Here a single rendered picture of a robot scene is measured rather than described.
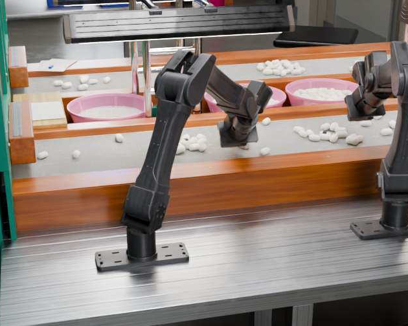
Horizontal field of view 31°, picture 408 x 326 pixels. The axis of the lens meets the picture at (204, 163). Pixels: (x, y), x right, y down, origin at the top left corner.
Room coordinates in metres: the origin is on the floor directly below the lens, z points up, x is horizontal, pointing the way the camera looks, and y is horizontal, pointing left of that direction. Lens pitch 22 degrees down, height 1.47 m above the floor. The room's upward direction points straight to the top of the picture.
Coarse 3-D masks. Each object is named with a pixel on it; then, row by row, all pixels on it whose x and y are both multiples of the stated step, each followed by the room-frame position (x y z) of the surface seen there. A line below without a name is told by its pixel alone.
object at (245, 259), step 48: (48, 240) 1.50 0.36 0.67; (96, 240) 1.50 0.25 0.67; (192, 240) 1.50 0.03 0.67; (240, 240) 1.50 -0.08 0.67; (288, 240) 1.50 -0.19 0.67; (336, 240) 1.50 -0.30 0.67; (384, 240) 1.50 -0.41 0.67; (0, 288) 1.29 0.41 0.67; (48, 288) 1.29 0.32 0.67; (96, 288) 1.29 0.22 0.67; (144, 288) 1.29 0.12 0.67; (192, 288) 1.29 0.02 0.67; (240, 288) 1.29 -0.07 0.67; (288, 288) 1.29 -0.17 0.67; (336, 288) 1.31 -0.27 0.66; (384, 288) 1.33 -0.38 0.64
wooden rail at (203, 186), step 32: (224, 160) 1.75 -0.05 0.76; (256, 160) 1.75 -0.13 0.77; (288, 160) 1.75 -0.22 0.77; (320, 160) 1.75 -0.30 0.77; (352, 160) 1.75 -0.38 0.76; (32, 192) 1.55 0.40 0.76; (64, 192) 1.57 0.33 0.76; (96, 192) 1.58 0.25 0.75; (192, 192) 1.64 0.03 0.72; (224, 192) 1.66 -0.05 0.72; (256, 192) 1.68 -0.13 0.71; (288, 192) 1.70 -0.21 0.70; (320, 192) 1.72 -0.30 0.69; (352, 192) 1.74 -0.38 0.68; (32, 224) 1.55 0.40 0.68; (64, 224) 1.57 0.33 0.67
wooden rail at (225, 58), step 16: (288, 48) 2.98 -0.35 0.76; (304, 48) 2.98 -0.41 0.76; (320, 48) 2.98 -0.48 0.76; (336, 48) 2.98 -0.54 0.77; (352, 48) 2.98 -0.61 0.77; (368, 48) 2.98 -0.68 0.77; (384, 48) 2.98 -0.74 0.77; (32, 64) 2.72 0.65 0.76; (80, 64) 2.72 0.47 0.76; (96, 64) 2.72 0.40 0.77; (112, 64) 2.72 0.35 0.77; (128, 64) 2.72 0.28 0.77; (160, 64) 2.74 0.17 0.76; (224, 64) 2.80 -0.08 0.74
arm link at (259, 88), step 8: (256, 80) 1.80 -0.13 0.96; (248, 88) 1.79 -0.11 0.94; (256, 88) 1.78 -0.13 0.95; (264, 88) 1.80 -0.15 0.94; (256, 96) 1.76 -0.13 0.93; (264, 96) 1.78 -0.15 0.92; (248, 104) 1.69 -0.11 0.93; (256, 104) 1.72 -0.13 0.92; (264, 104) 1.78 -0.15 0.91; (248, 112) 1.70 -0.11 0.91
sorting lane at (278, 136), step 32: (192, 128) 2.07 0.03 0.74; (256, 128) 2.07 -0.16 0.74; (288, 128) 2.07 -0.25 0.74; (320, 128) 2.07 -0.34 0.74; (352, 128) 2.06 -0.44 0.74; (384, 128) 2.06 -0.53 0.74; (64, 160) 1.81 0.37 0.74; (96, 160) 1.81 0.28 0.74; (128, 160) 1.81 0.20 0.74; (192, 160) 1.81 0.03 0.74
